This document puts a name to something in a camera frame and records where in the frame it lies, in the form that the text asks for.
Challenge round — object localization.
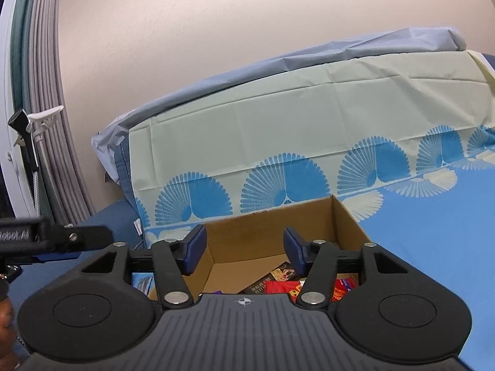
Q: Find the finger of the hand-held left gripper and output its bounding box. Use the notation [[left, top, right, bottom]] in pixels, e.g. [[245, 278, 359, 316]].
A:
[[34, 222, 115, 262]]

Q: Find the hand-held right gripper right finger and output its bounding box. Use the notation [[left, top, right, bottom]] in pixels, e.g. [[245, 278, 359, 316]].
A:
[[283, 227, 412, 310]]

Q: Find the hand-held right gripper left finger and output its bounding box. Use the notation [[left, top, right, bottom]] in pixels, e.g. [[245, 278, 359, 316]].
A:
[[79, 224, 207, 310]]

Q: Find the large red snack packet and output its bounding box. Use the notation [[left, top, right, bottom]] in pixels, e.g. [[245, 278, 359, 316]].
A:
[[266, 280, 303, 303]]

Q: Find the black snack box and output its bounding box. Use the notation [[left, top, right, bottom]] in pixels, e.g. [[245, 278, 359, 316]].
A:
[[240, 267, 296, 295]]

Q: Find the brown cardboard box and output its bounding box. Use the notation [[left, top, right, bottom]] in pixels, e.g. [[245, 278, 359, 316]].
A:
[[147, 195, 374, 303]]

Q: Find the small light red packet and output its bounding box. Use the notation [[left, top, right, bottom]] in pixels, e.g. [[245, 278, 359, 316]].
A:
[[332, 278, 357, 302]]

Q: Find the person's left hand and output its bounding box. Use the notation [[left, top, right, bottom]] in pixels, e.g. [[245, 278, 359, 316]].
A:
[[0, 278, 19, 358]]

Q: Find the blue denim cloth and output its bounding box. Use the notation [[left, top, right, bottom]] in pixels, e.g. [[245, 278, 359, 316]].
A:
[[0, 199, 151, 358]]

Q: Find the blue printed packet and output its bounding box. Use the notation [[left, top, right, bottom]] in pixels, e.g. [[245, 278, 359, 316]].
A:
[[131, 273, 156, 293]]

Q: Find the blue pillow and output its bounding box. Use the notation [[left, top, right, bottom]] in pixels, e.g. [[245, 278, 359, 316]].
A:
[[113, 141, 137, 211]]

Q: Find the black clip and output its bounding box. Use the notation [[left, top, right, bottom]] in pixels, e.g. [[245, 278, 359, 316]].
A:
[[8, 110, 40, 174]]

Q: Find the white plastic hook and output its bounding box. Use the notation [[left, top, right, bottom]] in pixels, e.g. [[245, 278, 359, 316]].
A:
[[13, 105, 64, 147]]

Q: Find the blue fan-print bedsheet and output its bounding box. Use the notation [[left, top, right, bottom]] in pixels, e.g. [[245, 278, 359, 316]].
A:
[[127, 48, 495, 371]]

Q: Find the grey pleated curtain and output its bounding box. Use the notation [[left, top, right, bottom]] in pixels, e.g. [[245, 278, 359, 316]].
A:
[[21, 0, 96, 227]]

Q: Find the dark green curtain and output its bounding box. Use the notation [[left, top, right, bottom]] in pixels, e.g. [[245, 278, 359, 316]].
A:
[[10, 0, 53, 219]]

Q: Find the light blue quilt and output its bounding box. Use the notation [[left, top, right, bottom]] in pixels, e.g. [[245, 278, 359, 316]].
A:
[[91, 26, 470, 186]]

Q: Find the curtain bead cord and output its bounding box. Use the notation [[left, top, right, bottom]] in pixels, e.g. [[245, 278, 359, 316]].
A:
[[34, 169, 42, 219]]

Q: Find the white window frame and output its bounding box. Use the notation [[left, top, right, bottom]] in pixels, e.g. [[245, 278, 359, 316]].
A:
[[0, 0, 39, 223]]

